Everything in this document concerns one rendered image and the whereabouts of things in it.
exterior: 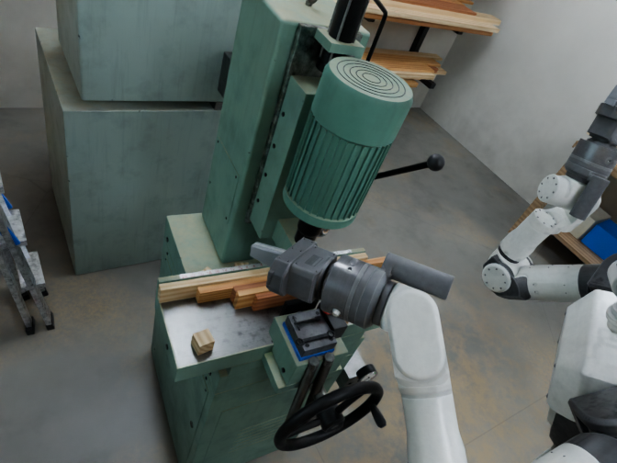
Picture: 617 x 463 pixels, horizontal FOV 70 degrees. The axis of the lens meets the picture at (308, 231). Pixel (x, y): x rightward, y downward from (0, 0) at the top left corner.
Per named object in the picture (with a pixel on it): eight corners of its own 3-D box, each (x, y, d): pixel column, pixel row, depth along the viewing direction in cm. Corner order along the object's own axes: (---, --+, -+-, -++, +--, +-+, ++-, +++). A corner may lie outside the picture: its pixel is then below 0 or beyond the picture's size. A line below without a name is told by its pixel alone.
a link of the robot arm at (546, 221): (596, 183, 101) (554, 221, 110) (564, 172, 99) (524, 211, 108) (608, 202, 96) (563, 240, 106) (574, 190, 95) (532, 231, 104)
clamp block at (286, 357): (285, 387, 101) (295, 367, 95) (263, 337, 109) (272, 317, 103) (337, 370, 108) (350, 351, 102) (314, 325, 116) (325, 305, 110)
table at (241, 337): (183, 423, 91) (186, 412, 88) (152, 307, 109) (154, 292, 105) (402, 355, 122) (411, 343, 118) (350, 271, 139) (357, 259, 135)
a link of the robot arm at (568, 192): (594, 163, 101) (566, 206, 106) (555, 149, 99) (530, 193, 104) (630, 178, 91) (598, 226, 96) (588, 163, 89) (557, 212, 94)
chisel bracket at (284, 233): (289, 281, 109) (299, 258, 104) (269, 241, 117) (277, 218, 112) (315, 276, 113) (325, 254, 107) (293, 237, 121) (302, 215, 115)
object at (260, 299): (252, 311, 110) (257, 299, 106) (251, 306, 111) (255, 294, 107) (315, 299, 119) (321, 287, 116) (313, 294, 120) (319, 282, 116)
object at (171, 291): (159, 303, 103) (161, 290, 100) (157, 297, 104) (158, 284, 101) (362, 267, 133) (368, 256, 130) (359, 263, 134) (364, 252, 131)
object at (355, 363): (341, 391, 142) (349, 379, 137) (324, 358, 149) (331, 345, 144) (362, 384, 146) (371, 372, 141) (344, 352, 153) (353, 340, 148)
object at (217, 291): (197, 303, 106) (199, 293, 104) (195, 297, 108) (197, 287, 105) (386, 269, 136) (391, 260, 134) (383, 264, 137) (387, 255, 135)
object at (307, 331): (298, 362, 96) (306, 348, 93) (280, 321, 103) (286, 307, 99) (347, 348, 103) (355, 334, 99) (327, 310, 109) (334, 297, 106)
